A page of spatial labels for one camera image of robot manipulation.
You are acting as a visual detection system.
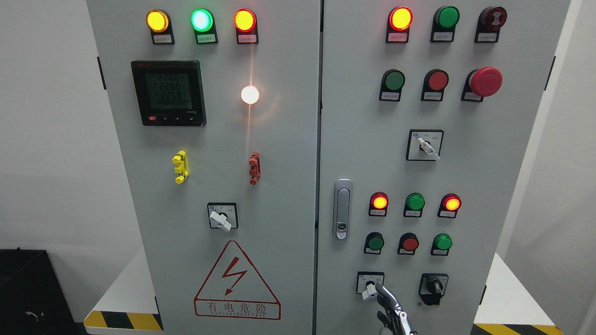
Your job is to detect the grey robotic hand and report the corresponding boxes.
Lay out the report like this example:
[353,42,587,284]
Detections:
[375,283,417,335]

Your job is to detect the silver door handle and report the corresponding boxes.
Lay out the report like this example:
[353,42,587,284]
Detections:
[332,179,353,241]

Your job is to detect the grey right cabinet door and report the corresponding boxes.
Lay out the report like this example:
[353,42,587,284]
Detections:
[316,0,570,335]

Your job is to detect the grey cabinet door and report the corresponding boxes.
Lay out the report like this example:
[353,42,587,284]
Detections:
[87,0,321,335]
[316,0,570,335]

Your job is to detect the grey left cabinet door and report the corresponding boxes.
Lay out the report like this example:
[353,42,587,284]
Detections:
[87,0,321,335]

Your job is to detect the orange indicator light left door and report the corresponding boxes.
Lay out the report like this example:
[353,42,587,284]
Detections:
[233,8,259,44]

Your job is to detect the red push button lower centre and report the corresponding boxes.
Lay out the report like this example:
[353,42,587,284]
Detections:
[397,232,420,256]

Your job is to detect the green push button lower left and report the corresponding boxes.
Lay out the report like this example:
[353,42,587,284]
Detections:
[363,232,385,255]

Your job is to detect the green push button lower right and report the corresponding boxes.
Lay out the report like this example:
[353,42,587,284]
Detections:
[431,233,453,256]

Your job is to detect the red lit indicator mid left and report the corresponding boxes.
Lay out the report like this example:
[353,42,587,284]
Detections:
[368,192,389,217]

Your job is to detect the red lit indicator mid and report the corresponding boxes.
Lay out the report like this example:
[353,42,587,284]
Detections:
[368,192,389,217]
[438,193,461,219]

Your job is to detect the green indicator mid centre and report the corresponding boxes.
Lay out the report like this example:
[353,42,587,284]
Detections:
[404,193,426,218]

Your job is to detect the red lit indicator mid right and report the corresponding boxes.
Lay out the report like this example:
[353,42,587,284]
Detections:
[438,193,461,219]

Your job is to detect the red electrical hazard warning sticker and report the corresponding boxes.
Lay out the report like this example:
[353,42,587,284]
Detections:
[194,240,282,320]

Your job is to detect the red terminal clip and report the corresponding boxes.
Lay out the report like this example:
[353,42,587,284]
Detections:
[248,151,261,185]

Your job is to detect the green push button upper row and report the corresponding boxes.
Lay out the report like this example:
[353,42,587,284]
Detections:
[379,69,405,102]

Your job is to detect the red push button upper row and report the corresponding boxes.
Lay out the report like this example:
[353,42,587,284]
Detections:
[420,69,449,102]

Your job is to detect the red emergency stop mushroom button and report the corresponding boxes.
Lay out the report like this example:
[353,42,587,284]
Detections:
[461,67,503,102]

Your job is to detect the white platform with hazard stripes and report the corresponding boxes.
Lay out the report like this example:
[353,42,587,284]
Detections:
[83,248,164,335]

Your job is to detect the white lit indicator light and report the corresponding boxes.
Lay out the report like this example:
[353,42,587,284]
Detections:
[240,85,260,105]

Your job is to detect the yellow terminal clip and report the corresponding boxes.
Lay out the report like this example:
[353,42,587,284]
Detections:
[171,150,189,184]

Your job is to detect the orange-red indicator light top right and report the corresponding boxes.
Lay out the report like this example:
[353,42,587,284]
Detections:
[386,6,413,44]

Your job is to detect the green indicator light top right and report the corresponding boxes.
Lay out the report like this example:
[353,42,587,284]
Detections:
[430,6,461,43]

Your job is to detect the dark red buzzer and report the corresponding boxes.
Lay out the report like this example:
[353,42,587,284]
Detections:
[474,6,508,44]

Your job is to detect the black digital power meter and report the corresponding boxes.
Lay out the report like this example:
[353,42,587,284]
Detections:
[130,60,207,127]

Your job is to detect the green lit indicator light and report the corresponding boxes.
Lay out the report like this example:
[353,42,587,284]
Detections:
[190,8,218,45]

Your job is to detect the black box lower left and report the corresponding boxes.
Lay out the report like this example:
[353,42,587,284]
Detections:
[0,248,78,335]

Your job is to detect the yellow indicator light top left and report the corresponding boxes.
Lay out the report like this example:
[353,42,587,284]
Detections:
[146,9,175,45]

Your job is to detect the white selector switch right lower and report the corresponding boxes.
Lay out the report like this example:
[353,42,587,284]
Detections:
[356,271,385,301]

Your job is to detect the white selector switch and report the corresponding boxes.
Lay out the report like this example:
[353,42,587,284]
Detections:
[405,129,444,161]
[356,271,385,301]

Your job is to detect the black rotary switch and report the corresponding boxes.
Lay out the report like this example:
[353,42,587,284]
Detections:
[419,273,449,306]

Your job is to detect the white selector switch right upper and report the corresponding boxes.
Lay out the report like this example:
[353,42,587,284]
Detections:
[405,129,444,161]

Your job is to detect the white selector switch left door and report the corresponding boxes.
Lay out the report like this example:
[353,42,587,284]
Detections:
[207,203,238,232]

